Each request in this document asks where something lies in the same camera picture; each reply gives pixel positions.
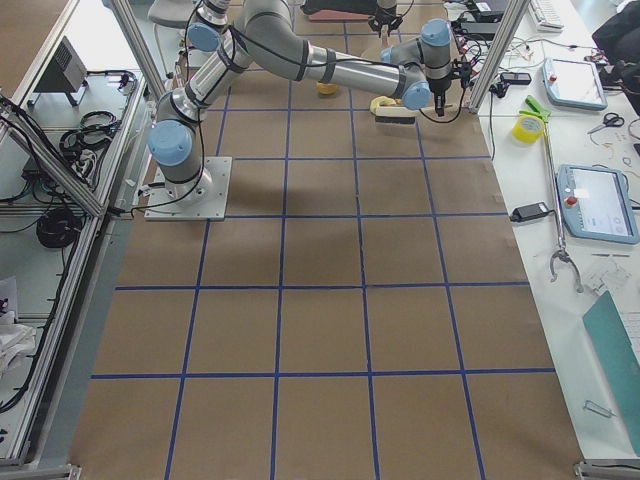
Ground beige hand brush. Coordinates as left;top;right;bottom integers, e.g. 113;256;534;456
373;105;434;125

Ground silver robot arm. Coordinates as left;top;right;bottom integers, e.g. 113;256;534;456
147;1;453;205
186;0;408;51

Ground green plastic clamp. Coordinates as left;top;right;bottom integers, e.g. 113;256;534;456
519;95;551;123

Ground long metal reacher grabber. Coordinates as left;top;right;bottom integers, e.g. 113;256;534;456
542;120;584;293

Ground grey electronics box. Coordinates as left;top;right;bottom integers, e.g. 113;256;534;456
27;36;88;107

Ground yellow tape roll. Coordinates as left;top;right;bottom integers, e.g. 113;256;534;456
511;114;544;144

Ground aluminium frame post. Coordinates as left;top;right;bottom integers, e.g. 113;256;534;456
468;0;529;114

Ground white crumpled cloth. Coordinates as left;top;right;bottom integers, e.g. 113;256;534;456
0;277;37;381

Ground coiled black cable bundle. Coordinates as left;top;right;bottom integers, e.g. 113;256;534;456
35;206;82;250

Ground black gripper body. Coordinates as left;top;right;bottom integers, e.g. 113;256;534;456
430;78;448;108
374;0;402;21

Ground white keyboard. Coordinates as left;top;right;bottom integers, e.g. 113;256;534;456
528;0;565;33

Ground teach pendant tablet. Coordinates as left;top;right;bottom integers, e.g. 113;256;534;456
542;58;608;111
556;164;639;245

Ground far teach pendant tablet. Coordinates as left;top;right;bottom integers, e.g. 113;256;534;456
542;58;608;111

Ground pale yellow curved trash piece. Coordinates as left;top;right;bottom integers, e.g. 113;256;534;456
369;96;402;114

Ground black cloth bag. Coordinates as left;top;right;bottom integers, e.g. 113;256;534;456
592;1;639;96

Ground near teach pendant tablet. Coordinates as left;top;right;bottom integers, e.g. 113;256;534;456
556;164;639;245

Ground teal cutting mat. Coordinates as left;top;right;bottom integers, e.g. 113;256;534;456
583;291;639;455

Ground beige plastic dustpan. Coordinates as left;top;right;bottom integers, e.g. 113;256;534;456
361;26;396;62

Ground black handled scissors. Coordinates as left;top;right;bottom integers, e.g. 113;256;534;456
587;112;625;135

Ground black power adapter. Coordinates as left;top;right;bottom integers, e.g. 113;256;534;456
509;201;552;223

